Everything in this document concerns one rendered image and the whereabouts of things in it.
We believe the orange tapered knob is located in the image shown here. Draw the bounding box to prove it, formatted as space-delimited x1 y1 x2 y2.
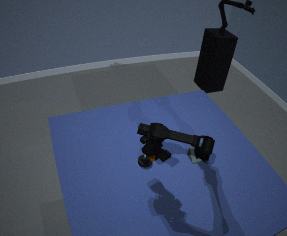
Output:
150 155 156 161

